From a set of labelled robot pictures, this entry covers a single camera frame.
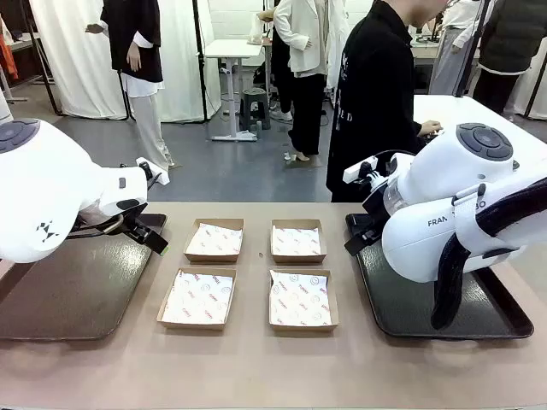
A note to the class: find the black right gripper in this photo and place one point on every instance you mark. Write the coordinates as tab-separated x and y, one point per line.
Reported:
374	218

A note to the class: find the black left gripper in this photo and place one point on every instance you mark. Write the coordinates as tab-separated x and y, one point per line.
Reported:
134	224

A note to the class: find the kraft paper box with liner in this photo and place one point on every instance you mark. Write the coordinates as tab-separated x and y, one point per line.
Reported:
213	241
198	299
301	299
297	241

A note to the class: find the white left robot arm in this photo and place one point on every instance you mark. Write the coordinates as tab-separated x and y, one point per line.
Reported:
42	192

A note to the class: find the person's right forearm black sleeve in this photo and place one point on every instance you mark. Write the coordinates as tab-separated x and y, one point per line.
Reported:
415	129

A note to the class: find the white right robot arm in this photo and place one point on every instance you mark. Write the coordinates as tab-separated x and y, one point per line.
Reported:
427	239

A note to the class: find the black textured serving tray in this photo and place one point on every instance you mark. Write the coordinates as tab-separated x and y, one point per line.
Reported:
406	299

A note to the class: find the dark brown serving tray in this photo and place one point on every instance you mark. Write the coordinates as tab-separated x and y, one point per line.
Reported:
85	290

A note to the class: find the person's right hand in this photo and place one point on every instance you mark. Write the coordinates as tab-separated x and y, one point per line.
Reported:
431	127

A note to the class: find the large white rounded table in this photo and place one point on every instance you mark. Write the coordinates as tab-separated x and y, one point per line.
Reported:
444	111

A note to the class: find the person in black shirt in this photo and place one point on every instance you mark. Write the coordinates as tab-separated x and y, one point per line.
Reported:
376	85

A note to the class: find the grey plastic stool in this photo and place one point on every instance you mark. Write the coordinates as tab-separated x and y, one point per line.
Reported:
255	107

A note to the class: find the black light stand pole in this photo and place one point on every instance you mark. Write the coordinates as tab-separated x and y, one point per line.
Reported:
200	64

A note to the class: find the white backdrop curtain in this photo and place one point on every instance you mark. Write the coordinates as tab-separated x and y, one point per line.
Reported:
72	64

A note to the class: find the mannequin black top white trousers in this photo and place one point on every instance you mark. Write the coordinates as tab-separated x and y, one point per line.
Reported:
137	42

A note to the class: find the white perforated cylinder appliance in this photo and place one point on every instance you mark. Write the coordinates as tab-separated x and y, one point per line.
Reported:
3	107

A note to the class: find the white standing desk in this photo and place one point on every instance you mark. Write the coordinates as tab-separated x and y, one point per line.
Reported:
233	51

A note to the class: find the person in grey coat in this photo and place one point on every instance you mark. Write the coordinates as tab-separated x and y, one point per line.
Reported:
448	55

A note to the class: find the person in white jacket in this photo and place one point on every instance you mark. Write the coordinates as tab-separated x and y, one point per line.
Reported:
303	42

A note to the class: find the white hanging coat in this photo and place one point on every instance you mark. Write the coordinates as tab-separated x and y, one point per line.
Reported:
337	34

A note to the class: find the orange hanging garment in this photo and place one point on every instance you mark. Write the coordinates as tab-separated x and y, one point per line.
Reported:
7	60

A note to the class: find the person in dark jacket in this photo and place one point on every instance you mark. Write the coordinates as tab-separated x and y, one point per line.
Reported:
508	42

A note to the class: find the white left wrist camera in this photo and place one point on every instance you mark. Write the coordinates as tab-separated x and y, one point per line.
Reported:
149	171

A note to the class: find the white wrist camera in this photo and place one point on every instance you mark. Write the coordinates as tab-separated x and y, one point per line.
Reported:
359	171
149	171

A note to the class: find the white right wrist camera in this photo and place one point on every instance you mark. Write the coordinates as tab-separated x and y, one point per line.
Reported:
359	171

